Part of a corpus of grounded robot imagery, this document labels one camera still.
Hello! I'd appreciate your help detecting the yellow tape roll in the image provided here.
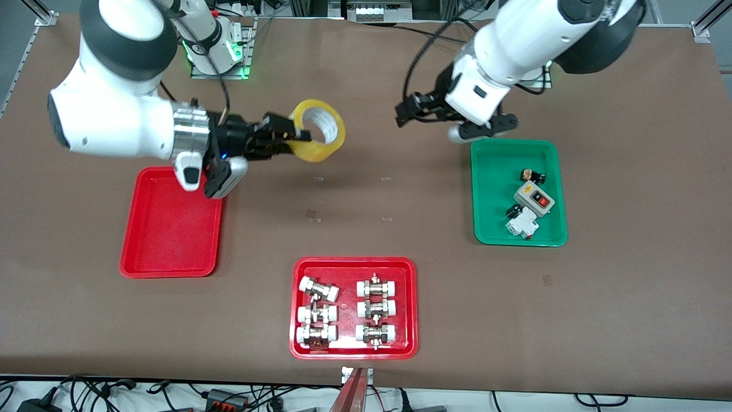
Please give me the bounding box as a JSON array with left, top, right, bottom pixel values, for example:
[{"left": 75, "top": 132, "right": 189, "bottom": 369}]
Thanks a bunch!
[{"left": 289, "top": 99, "right": 347, "bottom": 164}]

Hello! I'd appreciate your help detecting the red plastic tray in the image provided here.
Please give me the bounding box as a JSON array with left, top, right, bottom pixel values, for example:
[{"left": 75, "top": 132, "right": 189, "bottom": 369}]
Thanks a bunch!
[
  {"left": 289, "top": 256, "right": 419, "bottom": 361},
  {"left": 119, "top": 166, "right": 225, "bottom": 279}
]

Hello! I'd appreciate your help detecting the grey terminal box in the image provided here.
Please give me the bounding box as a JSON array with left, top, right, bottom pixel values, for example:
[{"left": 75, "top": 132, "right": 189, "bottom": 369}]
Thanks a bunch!
[{"left": 345, "top": 0, "right": 413, "bottom": 23}]

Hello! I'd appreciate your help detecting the small silver bracket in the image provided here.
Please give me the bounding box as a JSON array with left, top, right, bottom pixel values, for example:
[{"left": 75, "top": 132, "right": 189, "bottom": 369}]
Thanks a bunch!
[{"left": 341, "top": 366, "right": 374, "bottom": 385}]

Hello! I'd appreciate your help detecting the red aluminium rail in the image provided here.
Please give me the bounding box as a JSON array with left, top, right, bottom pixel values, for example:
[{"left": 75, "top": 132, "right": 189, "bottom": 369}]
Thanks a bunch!
[{"left": 329, "top": 368, "right": 368, "bottom": 412}]

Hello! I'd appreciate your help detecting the black orange power brick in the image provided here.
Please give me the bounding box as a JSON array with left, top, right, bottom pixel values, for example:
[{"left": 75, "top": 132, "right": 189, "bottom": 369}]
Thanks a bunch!
[{"left": 205, "top": 388, "right": 252, "bottom": 411}]

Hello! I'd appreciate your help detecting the black table cable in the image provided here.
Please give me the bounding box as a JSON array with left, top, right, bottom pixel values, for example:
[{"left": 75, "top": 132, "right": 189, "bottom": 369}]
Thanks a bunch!
[{"left": 395, "top": 23, "right": 447, "bottom": 38}]

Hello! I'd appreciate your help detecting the grey on-off switch box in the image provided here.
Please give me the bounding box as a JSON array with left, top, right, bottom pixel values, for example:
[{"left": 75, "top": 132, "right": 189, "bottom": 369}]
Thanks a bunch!
[{"left": 513, "top": 182, "right": 556, "bottom": 217}]

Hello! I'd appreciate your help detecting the black plug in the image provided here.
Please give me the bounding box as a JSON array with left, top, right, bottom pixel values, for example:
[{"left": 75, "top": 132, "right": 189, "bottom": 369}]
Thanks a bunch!
[{"left": 395, "top": 389, "right": 448, "bottom": 412}]

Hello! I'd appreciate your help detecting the white circuit breaker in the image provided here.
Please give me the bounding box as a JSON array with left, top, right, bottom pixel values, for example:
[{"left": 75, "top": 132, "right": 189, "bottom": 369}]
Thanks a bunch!
[{"left": 504, "top": 207, "right": 540, "bottom": 240}]

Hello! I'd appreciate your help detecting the black power adapter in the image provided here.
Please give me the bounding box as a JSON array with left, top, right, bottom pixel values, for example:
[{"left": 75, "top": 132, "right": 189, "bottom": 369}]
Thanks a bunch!
[{"left": 16, "top": 395, "right": 62, "bottom": 412}]

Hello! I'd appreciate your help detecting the aluminium frame post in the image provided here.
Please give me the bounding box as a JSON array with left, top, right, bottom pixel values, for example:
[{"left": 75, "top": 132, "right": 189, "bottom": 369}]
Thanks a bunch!
[
  {"left": 289, "top": 0, "right": 329, "bottom": 17},
  {"left": 412, "top": 0, "right": 458, "bottom": 21}
]

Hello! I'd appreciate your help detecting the black floor cable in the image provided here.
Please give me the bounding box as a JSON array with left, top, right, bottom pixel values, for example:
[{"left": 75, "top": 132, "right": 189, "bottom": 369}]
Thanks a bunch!
[{"left": 574, "top": 393, "right": 630, "bottom": 408}]

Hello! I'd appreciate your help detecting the green plastic tray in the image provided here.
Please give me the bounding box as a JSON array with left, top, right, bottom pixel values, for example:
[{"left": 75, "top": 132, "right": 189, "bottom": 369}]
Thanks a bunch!
[{"left": 471, "top": 137, "right": 568, "bottom": 248}]

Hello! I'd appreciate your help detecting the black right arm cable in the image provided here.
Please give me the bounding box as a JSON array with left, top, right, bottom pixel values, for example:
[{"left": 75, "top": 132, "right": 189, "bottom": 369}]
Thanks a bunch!
[{"left": 152, "top": 0, "right": 231, "bottom": 124}]

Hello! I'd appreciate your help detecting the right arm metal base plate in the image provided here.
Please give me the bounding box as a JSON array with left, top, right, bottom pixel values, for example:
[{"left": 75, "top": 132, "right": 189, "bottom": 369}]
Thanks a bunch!
[{"left": 191, "top": 17, "right": 253, "bottom": 80}]

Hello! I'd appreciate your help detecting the white capped metal pipe fitting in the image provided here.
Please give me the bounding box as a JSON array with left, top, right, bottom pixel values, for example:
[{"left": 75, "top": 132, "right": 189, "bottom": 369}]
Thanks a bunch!
[
  {"left": 297, "top": 303, "right": 338, "bottom": 324},
  {"left": 299, "top": 276, "right": 340, "bottom": 302},
  {"left": 356, "top": 274, "right": 398, "bottom": 298},
  {"left": 356, "top": 299, "right": 397, "bottom": 320},
  {"left": 296, "top": 325, "right": 338, "bottom": 348},
  {"left": 355, "top": 323, "right": 397, "bottom": 350}
]

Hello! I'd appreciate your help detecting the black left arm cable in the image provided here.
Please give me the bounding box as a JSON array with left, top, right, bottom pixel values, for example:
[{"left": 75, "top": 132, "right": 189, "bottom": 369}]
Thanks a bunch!
[{"left": 403, "top": 11, "right": 490, "bottom": 104}]

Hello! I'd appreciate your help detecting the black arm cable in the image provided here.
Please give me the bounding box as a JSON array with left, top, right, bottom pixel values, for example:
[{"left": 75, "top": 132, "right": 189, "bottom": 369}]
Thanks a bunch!
[
  {"left": 403, "top": 11, "right": 490, "bottom": 104},
  {"left": 152, "top": 0, "right": 231, "bottom": 124}
]

